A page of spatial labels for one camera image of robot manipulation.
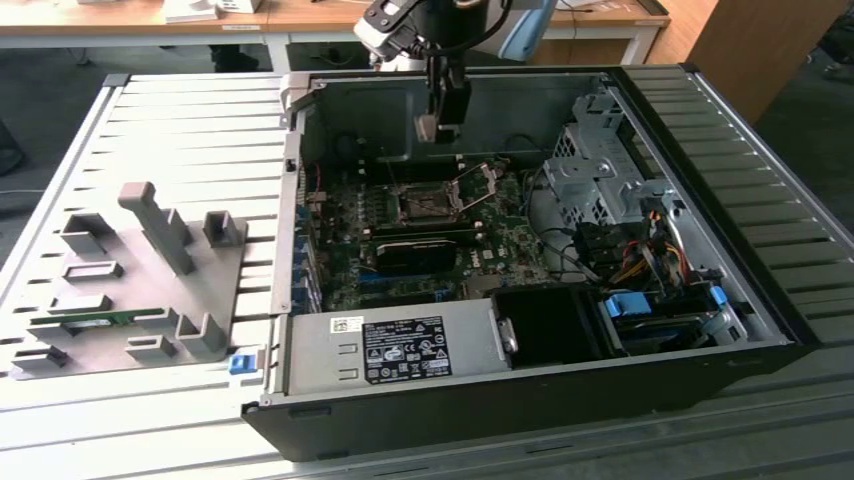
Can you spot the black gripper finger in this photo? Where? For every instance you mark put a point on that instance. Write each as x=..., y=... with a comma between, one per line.
x=436, y=75
x=455, y=102

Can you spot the silver CPU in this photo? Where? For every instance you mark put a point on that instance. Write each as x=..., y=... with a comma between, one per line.
x=427, y=129

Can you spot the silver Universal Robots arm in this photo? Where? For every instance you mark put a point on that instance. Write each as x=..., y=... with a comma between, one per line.
x=527, y=30

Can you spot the CPU socket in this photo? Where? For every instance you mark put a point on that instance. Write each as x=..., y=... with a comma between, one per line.
x=427, y=202

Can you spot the light wooden desk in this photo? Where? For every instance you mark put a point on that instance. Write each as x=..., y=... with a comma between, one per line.
x=614, y=22
x=100, y=22

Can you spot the silver metal drive cage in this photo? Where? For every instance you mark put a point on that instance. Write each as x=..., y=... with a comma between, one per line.
x=581, y=190

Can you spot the black RAM slot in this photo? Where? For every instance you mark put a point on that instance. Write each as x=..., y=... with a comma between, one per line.
x=420, y=232

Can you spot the green motherboard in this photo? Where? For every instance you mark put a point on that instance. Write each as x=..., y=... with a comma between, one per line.
x=507, y=240

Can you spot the black bag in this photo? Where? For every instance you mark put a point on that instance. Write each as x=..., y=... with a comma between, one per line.
x=234, y=59

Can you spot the white desk device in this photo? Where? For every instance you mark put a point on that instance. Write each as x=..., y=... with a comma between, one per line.
x=236, y=5

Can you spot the white paper stack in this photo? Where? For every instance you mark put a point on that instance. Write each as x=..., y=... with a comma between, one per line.
x=190, y=12

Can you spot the brown wooden cabinet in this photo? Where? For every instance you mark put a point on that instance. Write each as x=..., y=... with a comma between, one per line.
x=747, y=50

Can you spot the black fan shroud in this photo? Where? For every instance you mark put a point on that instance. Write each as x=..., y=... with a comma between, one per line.
x=547, y=325

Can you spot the blue disk carrier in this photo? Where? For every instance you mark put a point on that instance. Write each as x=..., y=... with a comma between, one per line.
x=627, y=304

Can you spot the blue plastic clip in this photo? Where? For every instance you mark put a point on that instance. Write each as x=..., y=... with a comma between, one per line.
x=718, y=295

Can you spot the silver power supply unit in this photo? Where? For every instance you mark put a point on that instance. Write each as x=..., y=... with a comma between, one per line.
x=320, y=360

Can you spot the grey parts rack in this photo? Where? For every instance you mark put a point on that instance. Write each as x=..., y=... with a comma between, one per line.
x=143, y=300

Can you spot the blue case latch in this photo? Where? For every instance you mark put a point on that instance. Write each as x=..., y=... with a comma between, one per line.
x=242, y=365

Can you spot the black open PC case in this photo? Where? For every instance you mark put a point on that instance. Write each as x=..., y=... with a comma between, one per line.
x=534, y=415

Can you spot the green RAM stick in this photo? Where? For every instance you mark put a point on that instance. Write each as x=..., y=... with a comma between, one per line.
x=127, y=316

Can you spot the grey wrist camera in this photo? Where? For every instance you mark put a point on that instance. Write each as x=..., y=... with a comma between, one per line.
x=383, y=35

